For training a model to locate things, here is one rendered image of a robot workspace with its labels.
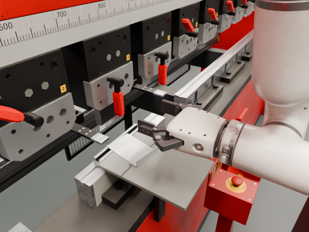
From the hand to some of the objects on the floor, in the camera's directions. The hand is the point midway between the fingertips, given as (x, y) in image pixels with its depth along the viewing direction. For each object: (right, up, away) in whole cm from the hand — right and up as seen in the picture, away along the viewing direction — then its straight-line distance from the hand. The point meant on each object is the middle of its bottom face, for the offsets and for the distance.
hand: (154, 116), depth 55 cm
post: (-22, -26, +178) cm, 181 cm away
